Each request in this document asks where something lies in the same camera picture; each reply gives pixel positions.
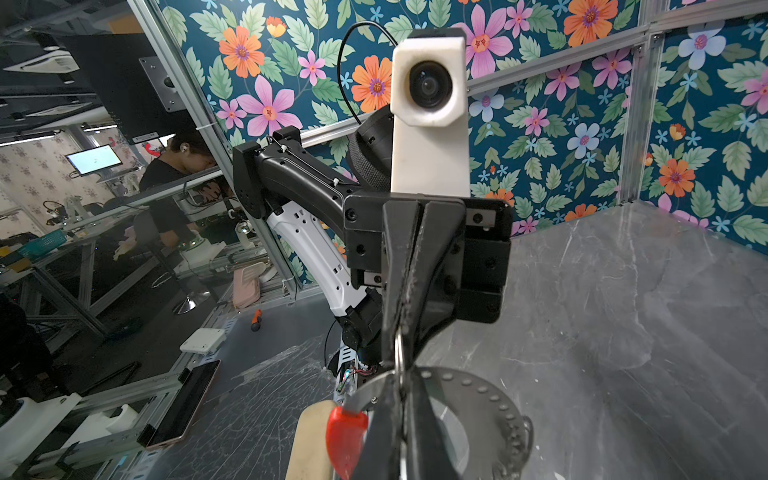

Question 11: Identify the metal keyring with red grip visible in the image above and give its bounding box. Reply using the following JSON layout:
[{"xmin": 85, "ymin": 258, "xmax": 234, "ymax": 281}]
[{"xmin": 326, "ymin": 329, "xmax": 535, "ymax": 480}]

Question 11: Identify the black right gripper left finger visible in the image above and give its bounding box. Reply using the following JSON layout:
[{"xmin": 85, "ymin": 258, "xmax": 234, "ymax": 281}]
[{"xmin": 350, "ymin": 371, "xmax": 402, "ymax": 479}]

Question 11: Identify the seated person in black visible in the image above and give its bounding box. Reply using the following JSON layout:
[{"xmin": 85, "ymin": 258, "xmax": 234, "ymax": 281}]
[{"xmin": 125, "ymin": 129, "xmax": 229, "ymax": 253}]

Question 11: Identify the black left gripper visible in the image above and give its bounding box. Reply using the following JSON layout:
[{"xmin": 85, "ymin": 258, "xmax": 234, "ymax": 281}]
[{"xmin": 343, "ymin": 193, "xmax": 514, "ymax": 368}]

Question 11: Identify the beige pad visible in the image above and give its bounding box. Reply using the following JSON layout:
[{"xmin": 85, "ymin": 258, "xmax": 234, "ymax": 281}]
[{"xmin": 285, "ymin": 400, "xmax": 337, "ymax": 480}]

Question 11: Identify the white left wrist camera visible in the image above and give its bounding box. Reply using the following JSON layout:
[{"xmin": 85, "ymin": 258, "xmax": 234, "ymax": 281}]
[{"xmin": 390, "ymin": 28, "xmax": 471, "ymax": 197}]

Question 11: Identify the black monitor on frame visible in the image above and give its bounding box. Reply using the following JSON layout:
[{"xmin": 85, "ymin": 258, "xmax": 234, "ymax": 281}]
[{"xmin": 58, "ymin": 34, "xmax": 195, "ymax": 144}]

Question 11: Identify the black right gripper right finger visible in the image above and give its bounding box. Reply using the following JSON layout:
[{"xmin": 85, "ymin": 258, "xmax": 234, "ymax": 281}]
[{"xmin": 405, "ymin": 367, "xmax": 459, "ymax": 480}]

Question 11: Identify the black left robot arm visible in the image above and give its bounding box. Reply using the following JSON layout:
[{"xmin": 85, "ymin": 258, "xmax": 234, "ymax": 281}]
[{"xmin": 233, "ymin": 109, "xmax": 514, "ymax": 366}]

